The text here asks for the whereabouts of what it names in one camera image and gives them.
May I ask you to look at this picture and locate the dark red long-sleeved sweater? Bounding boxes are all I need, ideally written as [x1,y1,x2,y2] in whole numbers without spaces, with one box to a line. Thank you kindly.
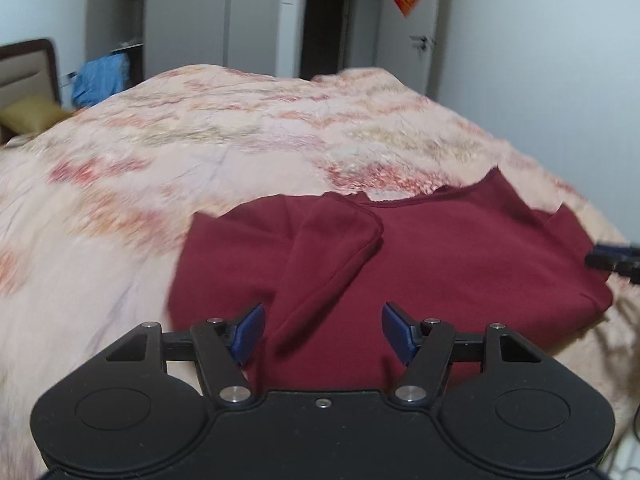
[166,166,615,393]

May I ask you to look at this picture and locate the grey built-in wardrobe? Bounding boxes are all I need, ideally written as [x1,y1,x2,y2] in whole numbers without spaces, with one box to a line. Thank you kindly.
[87,0,282,83]

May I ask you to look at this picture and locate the floral pink quilt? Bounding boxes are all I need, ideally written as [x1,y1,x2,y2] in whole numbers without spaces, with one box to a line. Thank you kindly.
[0,64,640,461]

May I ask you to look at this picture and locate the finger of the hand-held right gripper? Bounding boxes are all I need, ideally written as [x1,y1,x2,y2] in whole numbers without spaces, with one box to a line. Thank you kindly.
[585,241,640,287]

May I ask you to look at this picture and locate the white room door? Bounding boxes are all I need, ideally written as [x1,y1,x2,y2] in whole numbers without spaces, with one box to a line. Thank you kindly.
[377,0,453,103]

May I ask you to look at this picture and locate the beige padded wooden headboard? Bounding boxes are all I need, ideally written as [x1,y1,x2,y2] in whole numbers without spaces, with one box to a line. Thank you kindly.
[0,37,62,146]

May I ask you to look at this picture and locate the yellow pillow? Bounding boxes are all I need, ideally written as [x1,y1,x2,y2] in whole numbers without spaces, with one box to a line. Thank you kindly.
[0,97,72,136]

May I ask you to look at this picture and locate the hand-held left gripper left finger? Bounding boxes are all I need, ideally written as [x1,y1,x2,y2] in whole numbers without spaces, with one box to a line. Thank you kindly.
[99,302,266,405]

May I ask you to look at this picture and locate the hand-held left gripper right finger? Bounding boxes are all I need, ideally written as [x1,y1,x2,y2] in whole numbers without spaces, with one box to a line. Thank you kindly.
[381,302,549,404]

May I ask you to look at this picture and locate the blue clothes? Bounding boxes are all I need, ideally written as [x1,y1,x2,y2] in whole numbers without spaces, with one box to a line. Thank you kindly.
[71,52,132,109]

